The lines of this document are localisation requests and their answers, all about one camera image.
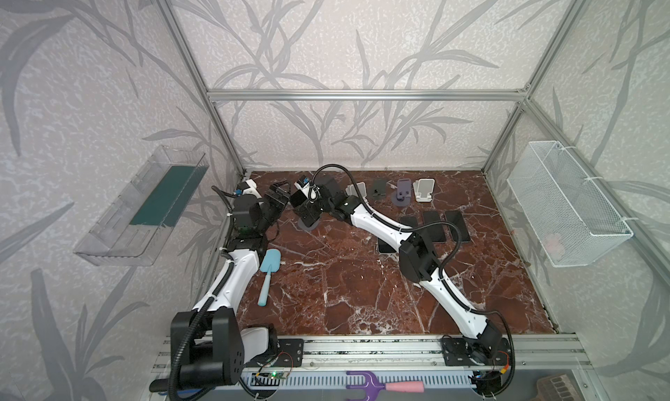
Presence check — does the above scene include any white wire mesh basket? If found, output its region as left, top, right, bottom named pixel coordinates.
left=508, top=141, right=634, bottom=268

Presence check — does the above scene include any teal silicone spatula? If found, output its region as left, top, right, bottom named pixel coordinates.
left=258, top=248, right=281, bottom=307

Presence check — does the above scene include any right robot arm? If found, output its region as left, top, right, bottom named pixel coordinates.
left=291, top=176, right=515, bottom=365

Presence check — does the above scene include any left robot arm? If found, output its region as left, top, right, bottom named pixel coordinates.
left=149, top=180, right=290, bottom=400

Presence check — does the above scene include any purple pink fork tool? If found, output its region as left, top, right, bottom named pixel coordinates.
left=345, top=371, right=425, bottom=401

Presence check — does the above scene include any grey stand far left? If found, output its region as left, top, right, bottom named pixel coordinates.
left=298, top=217, right=320, bottom=232

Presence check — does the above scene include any aluminium mounting rail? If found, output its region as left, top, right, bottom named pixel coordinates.
left=151, top=334, right=593, bottom=373

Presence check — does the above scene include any black phone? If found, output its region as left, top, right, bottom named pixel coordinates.
left=290, top=189, right=312, bottom=210
left=399, top=216, right=419, bottom=229
left=422, top=210, right=447, bottom=243
left=445, top=210, right=471, bottom=243
left=378, top=239, right=397, bottom=254

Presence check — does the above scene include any clear plastic wall tray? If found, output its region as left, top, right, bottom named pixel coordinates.
left=74, top=146, right=209, bottom=267

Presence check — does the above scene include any white phone stand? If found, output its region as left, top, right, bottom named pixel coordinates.
left=345, top=182, right=366, bottom=200
left=413, top=178, right=436, bottom=203

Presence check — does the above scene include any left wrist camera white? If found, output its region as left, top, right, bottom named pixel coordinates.
left=234, top=179, right=261, bottom=199

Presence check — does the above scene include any purple round phone stand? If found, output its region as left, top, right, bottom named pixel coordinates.
left=392, top=179, right=413, bottom=207

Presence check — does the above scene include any white phone stand front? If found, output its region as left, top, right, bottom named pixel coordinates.
left=345, top=182, right=366, bottom=200

